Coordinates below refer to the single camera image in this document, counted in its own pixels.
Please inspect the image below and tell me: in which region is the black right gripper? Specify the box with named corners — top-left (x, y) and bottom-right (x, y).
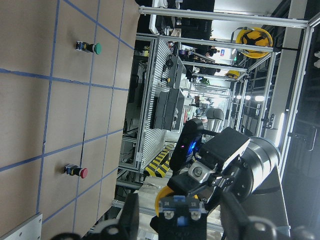
top-left (167, 127), bottom-right (253, 240)

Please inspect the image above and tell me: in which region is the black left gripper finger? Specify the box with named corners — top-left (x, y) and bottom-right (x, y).
top-left (118, 193), bottom-right (140, 240)

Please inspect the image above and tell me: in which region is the yellow push button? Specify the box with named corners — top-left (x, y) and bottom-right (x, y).
top-left (150, 186), bottom-right (208, 240)

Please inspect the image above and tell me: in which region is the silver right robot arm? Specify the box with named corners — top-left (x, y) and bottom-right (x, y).
top-left (159, 128), bottom-right (280, 240)

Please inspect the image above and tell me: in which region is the red push button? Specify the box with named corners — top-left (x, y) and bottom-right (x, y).
top-left (64, 164), bottom-right (88, 179)

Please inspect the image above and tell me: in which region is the green push button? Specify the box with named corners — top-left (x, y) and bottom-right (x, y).
top-left (75, 41), bottom-right (102, 55)

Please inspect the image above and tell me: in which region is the yellow hard hat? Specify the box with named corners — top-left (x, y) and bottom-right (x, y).
top-left (235, 27), bottom-right (273, 59)

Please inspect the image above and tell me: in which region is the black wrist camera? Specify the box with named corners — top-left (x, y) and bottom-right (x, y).
top-left (169, 118), bottom-right (204, 171)

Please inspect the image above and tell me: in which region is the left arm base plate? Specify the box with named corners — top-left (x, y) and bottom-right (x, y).
top-left (0, 213), bottom-right (43, 240)

